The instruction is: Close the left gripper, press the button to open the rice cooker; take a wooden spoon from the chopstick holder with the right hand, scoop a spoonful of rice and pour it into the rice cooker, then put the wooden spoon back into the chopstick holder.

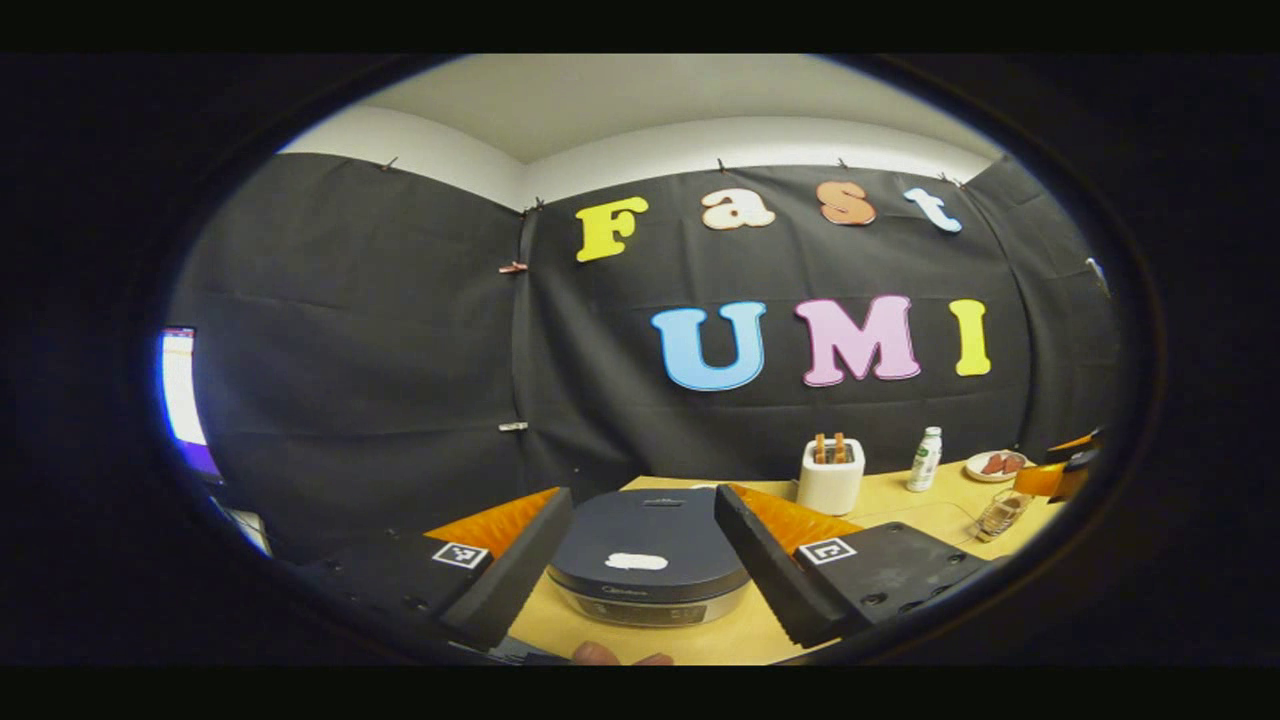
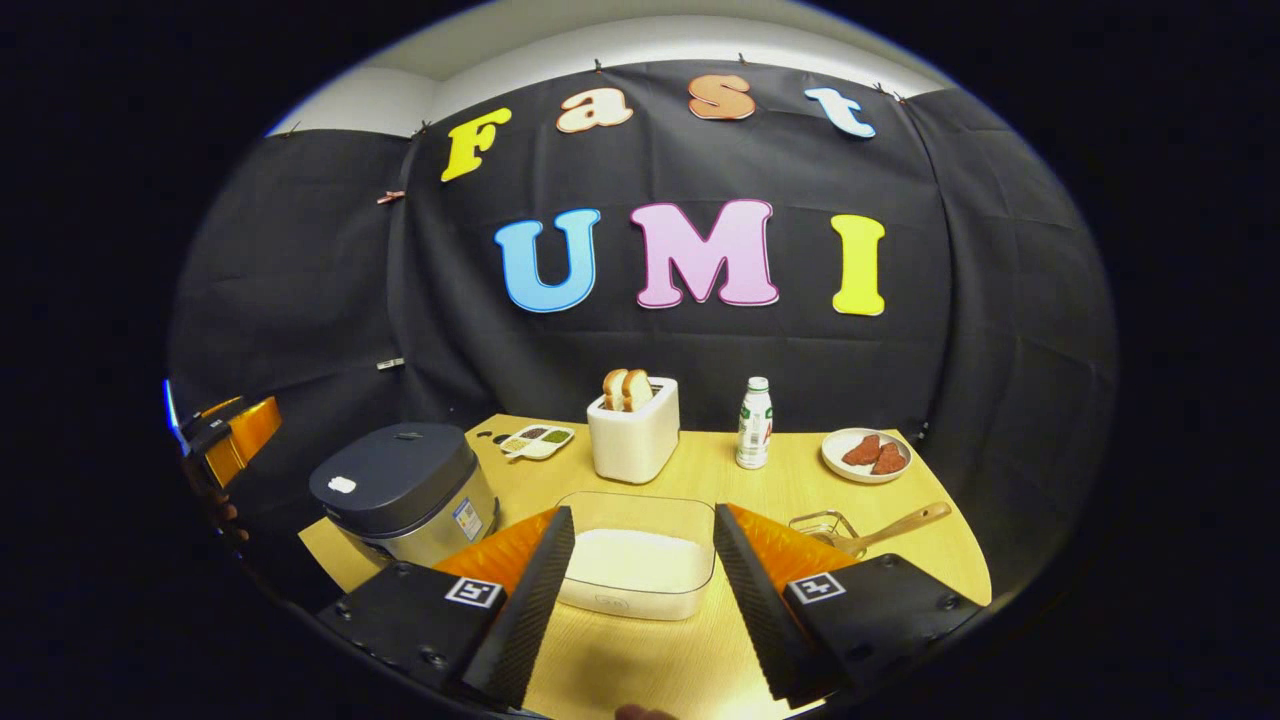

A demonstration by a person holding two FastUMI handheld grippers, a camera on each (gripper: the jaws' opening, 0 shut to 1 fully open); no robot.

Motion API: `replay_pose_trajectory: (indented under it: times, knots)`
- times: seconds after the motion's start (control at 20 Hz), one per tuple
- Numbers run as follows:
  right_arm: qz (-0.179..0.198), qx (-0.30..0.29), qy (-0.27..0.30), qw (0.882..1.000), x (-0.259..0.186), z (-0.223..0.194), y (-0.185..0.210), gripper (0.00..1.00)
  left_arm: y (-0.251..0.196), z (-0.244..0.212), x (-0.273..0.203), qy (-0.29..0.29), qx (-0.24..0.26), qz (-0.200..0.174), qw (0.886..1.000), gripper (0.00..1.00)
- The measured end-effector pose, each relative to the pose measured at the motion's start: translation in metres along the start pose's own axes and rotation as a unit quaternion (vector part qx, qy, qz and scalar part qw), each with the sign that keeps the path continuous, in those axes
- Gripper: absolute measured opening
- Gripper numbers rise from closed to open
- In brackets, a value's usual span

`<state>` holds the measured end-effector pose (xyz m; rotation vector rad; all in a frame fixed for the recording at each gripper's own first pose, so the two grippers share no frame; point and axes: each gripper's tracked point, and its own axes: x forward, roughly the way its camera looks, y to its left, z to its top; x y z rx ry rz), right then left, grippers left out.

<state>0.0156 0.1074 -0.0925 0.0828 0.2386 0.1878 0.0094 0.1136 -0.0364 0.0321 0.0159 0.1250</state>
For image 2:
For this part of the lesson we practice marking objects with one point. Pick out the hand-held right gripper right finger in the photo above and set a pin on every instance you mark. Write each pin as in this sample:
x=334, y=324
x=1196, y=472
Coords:
x=765, y=610

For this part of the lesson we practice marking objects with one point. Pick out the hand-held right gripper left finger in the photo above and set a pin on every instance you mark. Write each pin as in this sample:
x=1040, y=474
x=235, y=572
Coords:
x=525, y=610

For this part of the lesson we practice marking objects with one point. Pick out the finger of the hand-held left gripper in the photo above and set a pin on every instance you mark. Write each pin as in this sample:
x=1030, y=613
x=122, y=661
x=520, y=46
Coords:
x=222, y=406
x=250, y=430

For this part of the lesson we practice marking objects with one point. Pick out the clear chopstick holder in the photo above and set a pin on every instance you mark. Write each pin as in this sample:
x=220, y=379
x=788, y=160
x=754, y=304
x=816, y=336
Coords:
x=815, y=525

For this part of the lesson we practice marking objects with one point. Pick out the clear container of white rice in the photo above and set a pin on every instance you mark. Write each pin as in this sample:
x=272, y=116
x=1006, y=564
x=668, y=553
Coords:
x=635, y=560

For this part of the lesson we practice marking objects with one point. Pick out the dark grey rice cooker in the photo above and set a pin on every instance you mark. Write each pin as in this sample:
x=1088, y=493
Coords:
x=400, y=480

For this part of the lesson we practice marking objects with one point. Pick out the wooden spoon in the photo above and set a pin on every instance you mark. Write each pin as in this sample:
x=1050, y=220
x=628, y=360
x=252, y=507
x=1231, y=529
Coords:
x=900, y=525

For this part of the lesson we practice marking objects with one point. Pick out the computer monitor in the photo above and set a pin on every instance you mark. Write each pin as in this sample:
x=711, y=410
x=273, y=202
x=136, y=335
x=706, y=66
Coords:
x=169, y=410

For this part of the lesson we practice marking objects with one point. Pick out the white round plate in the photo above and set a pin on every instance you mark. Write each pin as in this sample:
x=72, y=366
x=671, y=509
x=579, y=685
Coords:
x=835, y=468

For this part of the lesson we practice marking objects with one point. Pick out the white divided condiment tray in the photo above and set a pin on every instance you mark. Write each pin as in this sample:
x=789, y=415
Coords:
x=537, y=442

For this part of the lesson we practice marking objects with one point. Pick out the white milk bottle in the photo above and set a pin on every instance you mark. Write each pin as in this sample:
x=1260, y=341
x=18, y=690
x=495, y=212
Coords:
x=754, y=425

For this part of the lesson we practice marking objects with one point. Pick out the red meat slice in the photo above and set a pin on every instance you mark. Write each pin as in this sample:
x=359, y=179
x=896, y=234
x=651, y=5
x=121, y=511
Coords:
x=862, y=450
x=889, y=460

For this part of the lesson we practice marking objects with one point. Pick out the white toaster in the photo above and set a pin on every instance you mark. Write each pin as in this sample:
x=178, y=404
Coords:
x=630, y=445

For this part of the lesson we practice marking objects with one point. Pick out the bread slice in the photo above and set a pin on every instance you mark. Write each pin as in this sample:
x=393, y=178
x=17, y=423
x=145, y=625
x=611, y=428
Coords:
x=638, y=390
x=612, y=390

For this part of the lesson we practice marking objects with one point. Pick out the black backdrop cloth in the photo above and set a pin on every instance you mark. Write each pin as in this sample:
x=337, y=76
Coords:
x=1000, y=300

